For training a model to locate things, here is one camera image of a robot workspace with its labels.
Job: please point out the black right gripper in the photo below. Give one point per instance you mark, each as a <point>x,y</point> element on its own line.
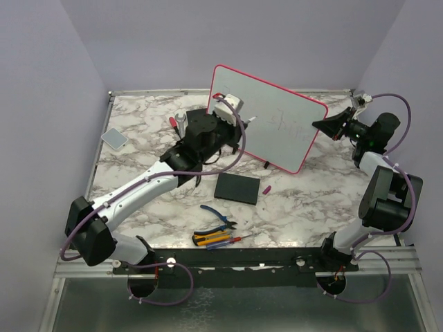
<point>333,126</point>

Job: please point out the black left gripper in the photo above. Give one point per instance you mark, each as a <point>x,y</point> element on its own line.
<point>236,133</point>

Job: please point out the pink framed whiteboard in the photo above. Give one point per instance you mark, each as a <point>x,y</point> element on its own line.
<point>281,132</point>

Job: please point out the pink marker cap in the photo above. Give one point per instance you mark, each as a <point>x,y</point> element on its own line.
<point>266,190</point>

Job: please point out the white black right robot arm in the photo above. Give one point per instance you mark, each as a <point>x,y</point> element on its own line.
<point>390,200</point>

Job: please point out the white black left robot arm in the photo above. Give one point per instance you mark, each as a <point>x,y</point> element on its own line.
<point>91,227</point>

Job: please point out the yellow black utility knife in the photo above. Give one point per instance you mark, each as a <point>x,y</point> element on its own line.
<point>204,240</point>

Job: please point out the red blue screwdriver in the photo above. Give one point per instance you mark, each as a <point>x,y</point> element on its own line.
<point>227,242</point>

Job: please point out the small white square box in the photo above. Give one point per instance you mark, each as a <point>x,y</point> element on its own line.
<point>114,139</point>

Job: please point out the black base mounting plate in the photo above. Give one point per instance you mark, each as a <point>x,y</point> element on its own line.
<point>253,267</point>

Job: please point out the black wire whiteboard stand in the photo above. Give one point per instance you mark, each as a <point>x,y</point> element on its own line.
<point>265,163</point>

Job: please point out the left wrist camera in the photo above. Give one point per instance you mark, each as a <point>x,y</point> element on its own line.
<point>226,107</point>

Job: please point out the red handled wrench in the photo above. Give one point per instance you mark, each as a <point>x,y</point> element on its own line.
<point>178,123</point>

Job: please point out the black flat network switch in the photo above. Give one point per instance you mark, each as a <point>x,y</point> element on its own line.
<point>241,189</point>

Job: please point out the blue handled cutting pliers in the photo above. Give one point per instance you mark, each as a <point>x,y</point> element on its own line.
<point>229,224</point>

